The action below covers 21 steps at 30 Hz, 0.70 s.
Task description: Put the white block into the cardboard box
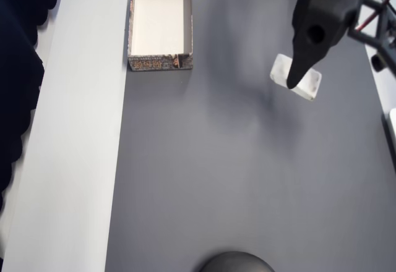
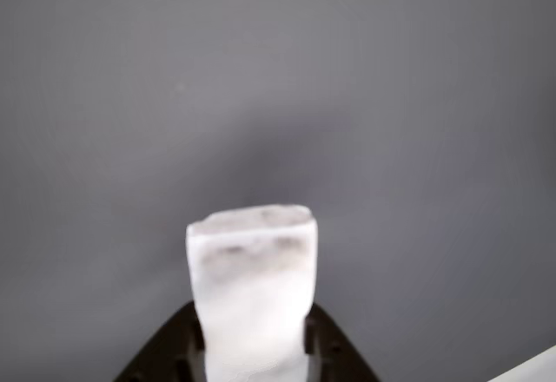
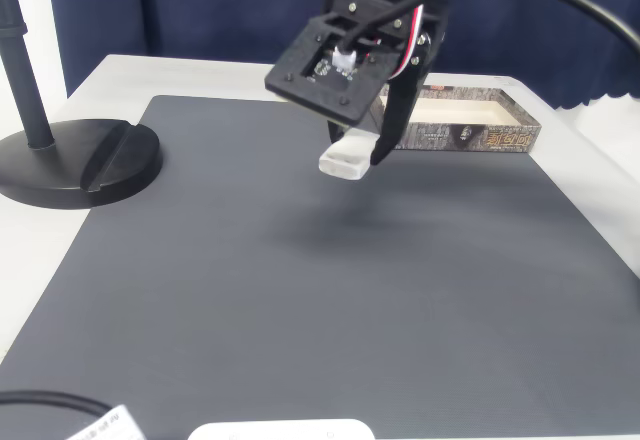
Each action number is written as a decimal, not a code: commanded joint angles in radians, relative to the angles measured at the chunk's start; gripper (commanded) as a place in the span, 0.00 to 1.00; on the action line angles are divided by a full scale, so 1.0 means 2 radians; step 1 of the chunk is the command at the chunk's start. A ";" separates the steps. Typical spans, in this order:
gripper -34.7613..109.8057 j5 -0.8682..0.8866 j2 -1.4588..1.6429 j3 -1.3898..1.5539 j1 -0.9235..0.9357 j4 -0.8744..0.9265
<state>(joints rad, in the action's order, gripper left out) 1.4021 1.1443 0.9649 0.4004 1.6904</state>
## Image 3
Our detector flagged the thin black cable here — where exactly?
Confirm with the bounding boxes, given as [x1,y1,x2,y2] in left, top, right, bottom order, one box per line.
[0,390,114,414]

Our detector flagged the grey desk mat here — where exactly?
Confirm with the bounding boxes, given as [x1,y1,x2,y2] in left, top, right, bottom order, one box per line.
[0,93,640,440]

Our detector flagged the dark blue curtain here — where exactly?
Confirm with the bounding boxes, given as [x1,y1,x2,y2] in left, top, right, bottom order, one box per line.
[44,0,640,111]

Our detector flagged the patterned cardboard box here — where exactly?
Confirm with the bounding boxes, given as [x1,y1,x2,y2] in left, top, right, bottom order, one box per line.
[367,82,543,154]

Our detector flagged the red white black servo wires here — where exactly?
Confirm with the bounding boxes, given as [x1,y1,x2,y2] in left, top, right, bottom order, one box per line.
[394,0,446,77]

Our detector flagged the small white block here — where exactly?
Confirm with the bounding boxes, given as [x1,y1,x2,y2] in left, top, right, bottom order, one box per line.
[318,129,377,182]

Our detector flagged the black round-base stand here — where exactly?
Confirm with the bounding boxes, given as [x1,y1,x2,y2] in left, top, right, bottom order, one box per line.
[0,0,165,210]

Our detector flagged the white flat device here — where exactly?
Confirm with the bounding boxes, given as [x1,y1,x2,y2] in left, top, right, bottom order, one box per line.
[187,418,376,440]

